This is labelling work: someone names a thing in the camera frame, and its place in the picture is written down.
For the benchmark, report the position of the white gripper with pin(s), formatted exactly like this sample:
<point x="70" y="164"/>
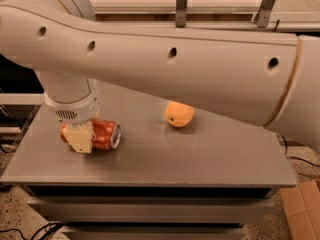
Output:
<point x="74" y="112"/>

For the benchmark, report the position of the red coke can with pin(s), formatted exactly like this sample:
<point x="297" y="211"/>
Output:
<point x="106" y="134"/>

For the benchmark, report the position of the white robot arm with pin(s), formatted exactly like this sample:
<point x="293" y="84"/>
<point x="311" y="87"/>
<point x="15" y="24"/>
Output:
<point x="266" y="79"/>

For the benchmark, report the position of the grey drawer cabinet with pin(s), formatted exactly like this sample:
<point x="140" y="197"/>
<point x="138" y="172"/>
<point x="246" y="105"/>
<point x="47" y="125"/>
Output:
<point x="150" y="218"/>

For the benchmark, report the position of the orange fruit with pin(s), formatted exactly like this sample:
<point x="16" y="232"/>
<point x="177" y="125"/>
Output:
<point x="178" y="114"/>

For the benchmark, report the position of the cardboard box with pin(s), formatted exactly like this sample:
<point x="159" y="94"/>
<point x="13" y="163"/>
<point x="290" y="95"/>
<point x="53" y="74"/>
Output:
<point x="302" y="209"/>

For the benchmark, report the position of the metal frame rail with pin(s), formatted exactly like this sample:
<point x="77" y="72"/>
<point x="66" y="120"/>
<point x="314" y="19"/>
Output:
<point x="301" y="16"/>

